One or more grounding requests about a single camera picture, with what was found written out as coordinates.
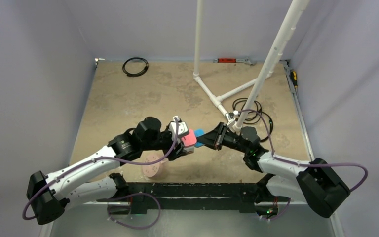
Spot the pink round socket with cord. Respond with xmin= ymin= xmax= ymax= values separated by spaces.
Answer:
xmin=142 ymin=154 xmax=168 ymax=179

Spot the yellow black screwdriver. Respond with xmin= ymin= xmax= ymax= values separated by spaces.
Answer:
xmin=290 ymin=70 xmax=298 ymax=88

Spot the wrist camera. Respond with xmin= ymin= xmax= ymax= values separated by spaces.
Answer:
xmin=167 ymin=116 xmax=190 ymax=139
xmin=225 ymin=110 xmax=240 ymax=127

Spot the white PVC pipe frame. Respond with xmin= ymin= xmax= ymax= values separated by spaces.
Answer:
xmin=192 ymin=0 xmax=311 ymax=133

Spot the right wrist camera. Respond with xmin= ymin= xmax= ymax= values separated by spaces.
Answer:
xmin=225 ymin=110 xmax=240 ymax=127

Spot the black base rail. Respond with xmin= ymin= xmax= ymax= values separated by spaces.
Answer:
xmin=96 ymin=172 xmax=290 ymax=215

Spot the blue plug adapter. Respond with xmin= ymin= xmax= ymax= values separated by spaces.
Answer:
xmin=194 ymin=129 xmax=205 ymax=148

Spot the large black coiled cable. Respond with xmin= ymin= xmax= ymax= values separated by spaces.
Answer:
xmin=232 ymin=97 xmax=274 ymax=143

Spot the white cube power socket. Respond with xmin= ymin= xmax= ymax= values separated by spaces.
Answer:
xmin=183 ymin=145 xmax=195 ymax=155

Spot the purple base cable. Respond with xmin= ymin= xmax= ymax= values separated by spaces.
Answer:
xmin=257 ymin=197 xmax=292 ymax=223
xmin=107 ymin=192 xmax=162 ymax=230

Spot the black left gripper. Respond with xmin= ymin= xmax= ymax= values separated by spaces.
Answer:
xmin=141 ymin=122 xmax=187 ymax=159

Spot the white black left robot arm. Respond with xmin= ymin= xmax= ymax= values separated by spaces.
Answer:
xmin=22 ymin=116 xmax=190 ymax=225

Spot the small black coiled cable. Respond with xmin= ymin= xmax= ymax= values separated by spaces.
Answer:
xmin=122 ymin=57 xmax=149 ymax=78

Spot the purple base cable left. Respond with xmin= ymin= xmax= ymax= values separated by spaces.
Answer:
xmin=107 ymin=192 xmax=162 ymax=230

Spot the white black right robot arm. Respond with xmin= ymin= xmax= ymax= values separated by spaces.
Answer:
xmin=197 ymin=122 xmax=351 ymax=218

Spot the red handled adjustable wrench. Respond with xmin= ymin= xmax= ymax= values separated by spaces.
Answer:
xmin=213 ymin=58 xmax=256 ymax=66

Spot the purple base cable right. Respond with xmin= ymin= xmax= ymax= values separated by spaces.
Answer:
xmin=257 ymin=197 xmax=292 ymax=223

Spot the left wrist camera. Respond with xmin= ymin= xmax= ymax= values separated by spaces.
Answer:
xmin=167 ymin=116 xmax=190 ymax=139

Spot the pink plug adapter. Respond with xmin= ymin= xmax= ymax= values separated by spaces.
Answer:
xmin=180 ymin=129 xmax=197 ymax=147

